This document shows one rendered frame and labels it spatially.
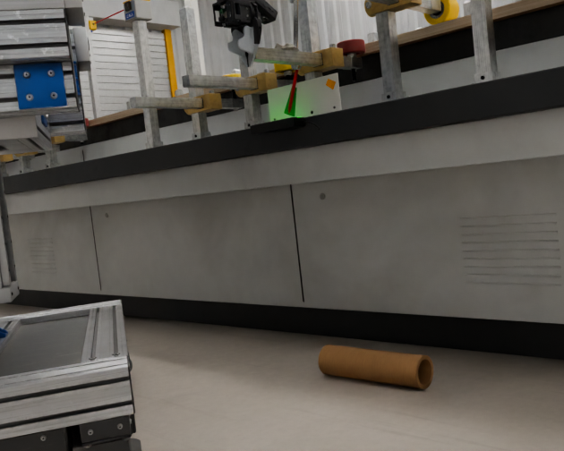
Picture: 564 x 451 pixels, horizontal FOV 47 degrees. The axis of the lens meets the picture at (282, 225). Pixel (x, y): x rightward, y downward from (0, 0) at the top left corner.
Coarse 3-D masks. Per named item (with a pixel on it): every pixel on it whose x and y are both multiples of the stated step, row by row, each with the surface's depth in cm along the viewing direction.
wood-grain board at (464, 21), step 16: (528, 0) 157; (544, 0) 154; (560, 0) 152; (464, 16) 168; (496, 16) 162; (512, 16) 162; (416, 32) 178; (432, 32) 174; (448, 32) 173; (368, 48) 189; (176, 96) 249; (128, 112) 271
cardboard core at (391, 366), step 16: (320, 352) 175; (336, 352) 172; (352, 352) 169; (368, 352) 166; (384, 352) 164; (320, 368) 175; (336, 368) 171; (352, 368) 167; (368, 368) 164; (384, 368) 160; (400, 368) 157; (416, 368) 154; (432, 368) 160; (400, 384) 159; (416, 384) 155
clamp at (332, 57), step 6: (330, 48) 173; (336, 48) 175; (342, 48) 177; (324, 54) 175; (330, 54) 174; (336, 54) 174; (342, 54) 176; (324, 60) 175; (330, 60) 174; (336, 60) 174; (342, 60) 176; (306, 66) 180; (318, 66) 177; (324, 66) 175; (330, 66) 174; (336, 66) 175; (342, 66) 177; (300, 72) 182; (306, 72) 180
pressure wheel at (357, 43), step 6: (342, 42) 185; (348, 42) 184; (354, 42) 184; (360, 42) 185; (348, 48) 184; (354, 48) 184; (360, 48) 185; (348, 54) 187; (354, 54) 187; (360, 54) 189; (354, 72) 188; (354, 78) 188
